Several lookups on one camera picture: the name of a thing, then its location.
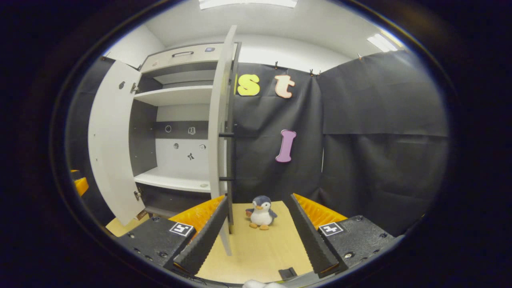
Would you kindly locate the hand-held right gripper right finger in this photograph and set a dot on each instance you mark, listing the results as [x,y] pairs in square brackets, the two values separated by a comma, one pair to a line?
[312,240]

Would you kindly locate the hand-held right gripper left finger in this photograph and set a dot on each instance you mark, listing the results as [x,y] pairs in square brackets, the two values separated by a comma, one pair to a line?
[204,240]

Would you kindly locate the white cabinet door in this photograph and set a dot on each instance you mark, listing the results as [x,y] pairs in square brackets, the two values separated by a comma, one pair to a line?
[218,100]
[114,140]

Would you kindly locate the white and grey cabinet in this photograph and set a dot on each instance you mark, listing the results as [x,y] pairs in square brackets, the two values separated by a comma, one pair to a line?
[176,95]

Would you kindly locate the white cabinet drawer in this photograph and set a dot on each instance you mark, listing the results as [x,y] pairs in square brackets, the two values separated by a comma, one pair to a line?
[168,62]

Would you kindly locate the black backdrop cloth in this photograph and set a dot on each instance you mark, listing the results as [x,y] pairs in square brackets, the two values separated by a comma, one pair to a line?
[380,100]
[78,140]

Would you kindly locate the small black block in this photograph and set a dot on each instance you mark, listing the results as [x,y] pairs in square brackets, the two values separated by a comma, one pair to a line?
[288,273]

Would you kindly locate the penguin plush toy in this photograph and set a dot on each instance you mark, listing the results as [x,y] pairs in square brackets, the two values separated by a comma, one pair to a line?
[262,216]

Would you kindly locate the narrow ceiling light panel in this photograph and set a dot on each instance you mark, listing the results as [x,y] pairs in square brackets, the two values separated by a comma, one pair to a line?
[382,42]

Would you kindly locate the wide ceiling light panel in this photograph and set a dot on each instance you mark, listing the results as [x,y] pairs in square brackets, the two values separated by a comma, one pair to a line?
[248,3]

